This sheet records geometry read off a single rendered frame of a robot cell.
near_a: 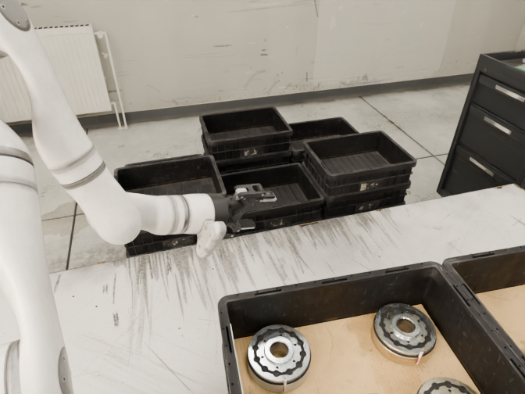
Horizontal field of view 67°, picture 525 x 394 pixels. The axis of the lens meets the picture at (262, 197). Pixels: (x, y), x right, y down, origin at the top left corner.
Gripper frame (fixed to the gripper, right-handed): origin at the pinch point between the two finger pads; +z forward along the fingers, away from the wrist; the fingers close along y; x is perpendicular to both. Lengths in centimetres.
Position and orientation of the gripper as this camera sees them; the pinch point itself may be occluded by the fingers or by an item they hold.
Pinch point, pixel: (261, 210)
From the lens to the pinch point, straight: 84.3
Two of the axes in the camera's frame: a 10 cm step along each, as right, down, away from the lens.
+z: 7.7, -0.1, 6.3
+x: 4.1, 7.7, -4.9
